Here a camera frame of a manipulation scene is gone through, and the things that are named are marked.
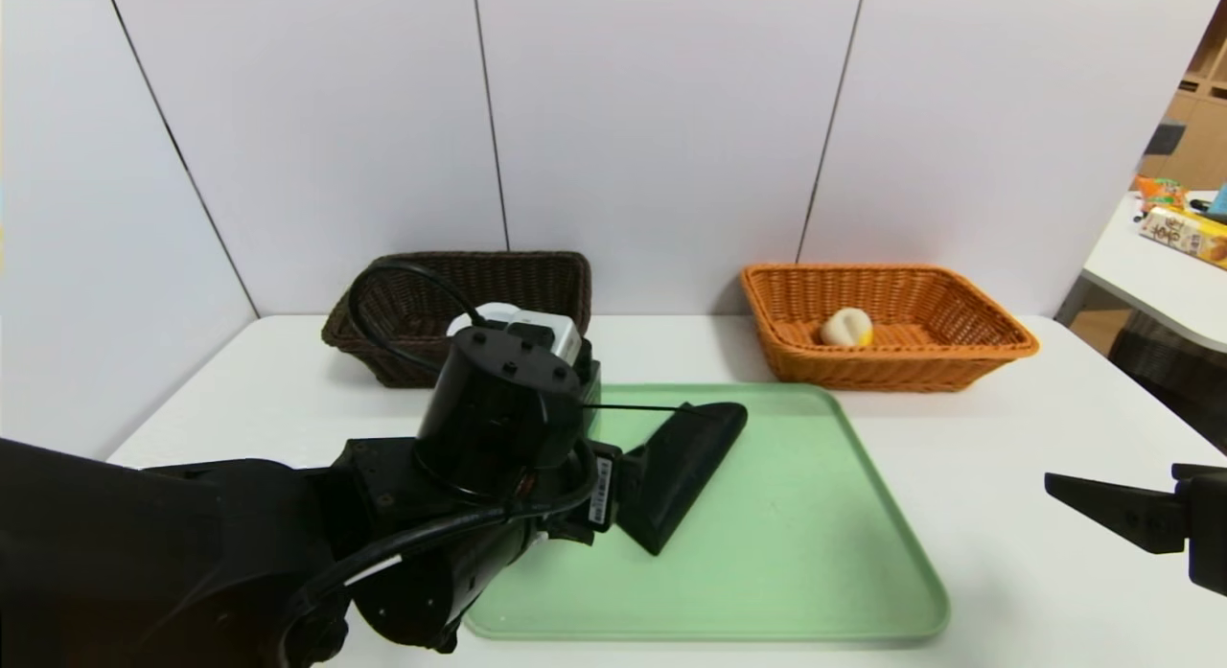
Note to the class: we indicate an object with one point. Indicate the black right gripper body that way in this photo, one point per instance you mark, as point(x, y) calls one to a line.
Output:
point(1206, 529)

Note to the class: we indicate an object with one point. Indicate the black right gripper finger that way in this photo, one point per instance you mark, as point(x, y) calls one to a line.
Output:
point(1131, 515)

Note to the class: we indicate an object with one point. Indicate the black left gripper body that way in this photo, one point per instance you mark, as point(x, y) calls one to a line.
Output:
point(606, 491)

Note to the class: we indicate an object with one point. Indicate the white round labelled container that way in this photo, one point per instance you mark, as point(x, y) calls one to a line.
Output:
point(484, 313)

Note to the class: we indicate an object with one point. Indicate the white bun with orange top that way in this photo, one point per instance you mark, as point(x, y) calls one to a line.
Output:
point(846, 328)

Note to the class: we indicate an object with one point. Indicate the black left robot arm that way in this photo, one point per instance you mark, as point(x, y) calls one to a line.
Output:
point(192, 553)

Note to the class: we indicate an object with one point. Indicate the dark brown wicker basket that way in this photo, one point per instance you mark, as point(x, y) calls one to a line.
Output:
point(518, 280)

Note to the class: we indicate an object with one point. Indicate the orange wicker basket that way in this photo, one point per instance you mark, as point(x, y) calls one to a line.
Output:
point(939, 361)

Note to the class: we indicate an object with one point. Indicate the black soft case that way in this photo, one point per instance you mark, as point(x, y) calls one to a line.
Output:
point(685, 467)

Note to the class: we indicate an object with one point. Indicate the light green plastic tray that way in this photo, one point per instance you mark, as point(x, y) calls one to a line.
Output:
point(786, 553)

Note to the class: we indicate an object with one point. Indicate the white background table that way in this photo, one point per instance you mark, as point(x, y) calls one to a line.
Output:
point(1150, 285)

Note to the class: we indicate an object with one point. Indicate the yellow snack box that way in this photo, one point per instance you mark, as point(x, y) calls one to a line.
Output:
point(1184, 237)

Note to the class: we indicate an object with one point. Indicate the orange snack bag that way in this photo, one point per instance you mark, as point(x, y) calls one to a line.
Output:
point(1157, 194)

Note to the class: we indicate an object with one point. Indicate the blue object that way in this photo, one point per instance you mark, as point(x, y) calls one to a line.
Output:
point(1219, 203)

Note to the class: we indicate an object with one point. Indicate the wooden shelf unit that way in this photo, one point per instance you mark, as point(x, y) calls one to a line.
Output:
point(1203, 141)

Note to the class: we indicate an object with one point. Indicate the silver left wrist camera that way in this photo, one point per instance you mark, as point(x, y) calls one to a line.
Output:
point(551, 337)

